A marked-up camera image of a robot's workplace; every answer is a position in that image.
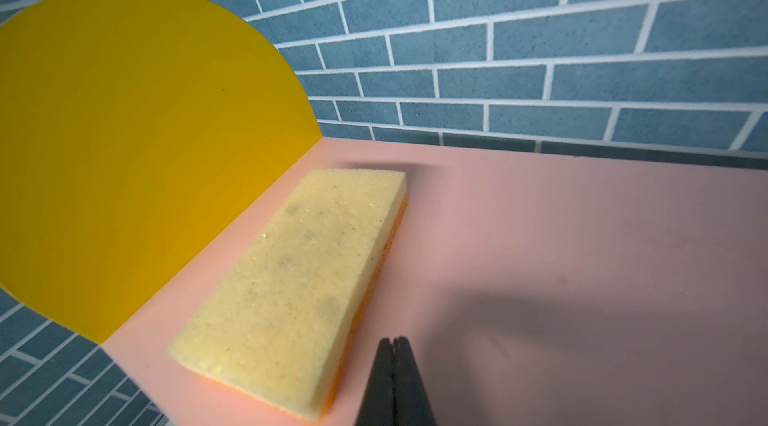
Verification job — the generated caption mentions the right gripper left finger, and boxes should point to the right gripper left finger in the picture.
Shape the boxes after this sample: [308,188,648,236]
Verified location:
[354,338,395,426]

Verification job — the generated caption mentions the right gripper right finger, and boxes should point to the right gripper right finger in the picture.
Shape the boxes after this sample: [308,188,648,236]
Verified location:
[393,337,437,426]

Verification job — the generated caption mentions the pale yellow tan sponge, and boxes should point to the pale yellow tan sponge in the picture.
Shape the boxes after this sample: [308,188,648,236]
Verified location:
[168,169,407,421]

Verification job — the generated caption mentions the yellow shelf pink blue boards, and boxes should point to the yellow shelf pink blue boards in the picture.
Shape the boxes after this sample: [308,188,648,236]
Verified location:
[1,0,767,425]

